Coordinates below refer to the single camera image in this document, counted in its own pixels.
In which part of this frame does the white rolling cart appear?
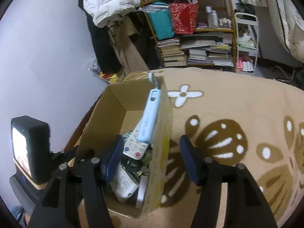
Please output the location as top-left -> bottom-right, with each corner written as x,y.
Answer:
234,12 -> 260,74

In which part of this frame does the open cardboard box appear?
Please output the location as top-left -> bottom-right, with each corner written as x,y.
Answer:
76,74 -> 173,218

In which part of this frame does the wooden bookshelf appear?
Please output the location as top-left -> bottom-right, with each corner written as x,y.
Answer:
139,0 -> 236,72

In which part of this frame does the stack of books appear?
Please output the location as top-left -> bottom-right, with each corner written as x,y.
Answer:
157,36 -> 187,67

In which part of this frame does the plastic bag of snacks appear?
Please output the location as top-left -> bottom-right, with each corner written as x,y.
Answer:
86,58 -> 122,84

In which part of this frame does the light blue power bank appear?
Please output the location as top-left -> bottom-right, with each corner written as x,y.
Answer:
137,73 -> 161,144

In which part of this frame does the white remote control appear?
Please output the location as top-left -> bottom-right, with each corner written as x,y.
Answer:
123,120 -> 149,160

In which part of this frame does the yellow oval case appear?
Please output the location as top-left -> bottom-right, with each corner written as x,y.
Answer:
141,150 -> 152,166

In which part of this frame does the white box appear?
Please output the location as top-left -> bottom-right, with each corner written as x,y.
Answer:
135,175 -> 148,209

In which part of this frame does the beige patterned blanket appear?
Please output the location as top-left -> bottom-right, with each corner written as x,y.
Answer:
110,67 -> 303,227

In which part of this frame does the black coat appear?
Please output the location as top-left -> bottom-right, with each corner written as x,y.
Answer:
78,0 -> 122,74

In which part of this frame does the teal bag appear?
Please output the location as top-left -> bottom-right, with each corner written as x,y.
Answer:
145,2 -> 175,40

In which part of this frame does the red gift bag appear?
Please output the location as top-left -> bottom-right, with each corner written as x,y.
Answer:
169,0 -> 199,35

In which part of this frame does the black key bunch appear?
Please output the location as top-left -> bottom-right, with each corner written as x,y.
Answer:
121,157 -> 149,178

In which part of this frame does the small white charger block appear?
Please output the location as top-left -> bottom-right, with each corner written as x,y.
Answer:
110,164 -> 139,203

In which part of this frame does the round tin keychain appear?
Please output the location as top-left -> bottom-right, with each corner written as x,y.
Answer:
122,130 -> 132,142

